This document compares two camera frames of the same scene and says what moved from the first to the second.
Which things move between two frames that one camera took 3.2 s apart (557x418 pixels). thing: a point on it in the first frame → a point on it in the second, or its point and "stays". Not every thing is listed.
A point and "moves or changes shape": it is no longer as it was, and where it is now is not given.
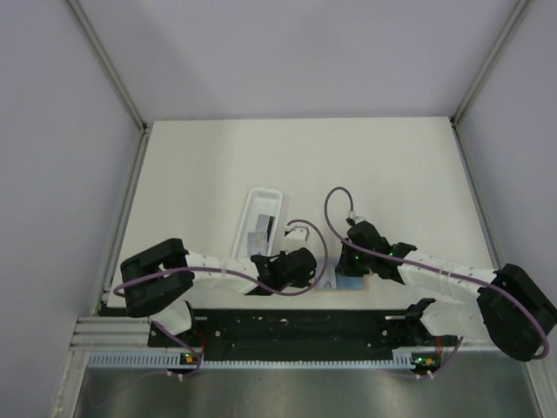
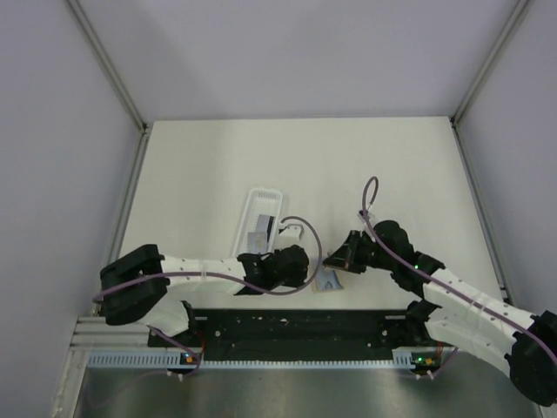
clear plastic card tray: (258, 224) stays
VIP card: (328, 280) stays
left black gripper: (302, 281) stays
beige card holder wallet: (343, 283) moves or changes shape
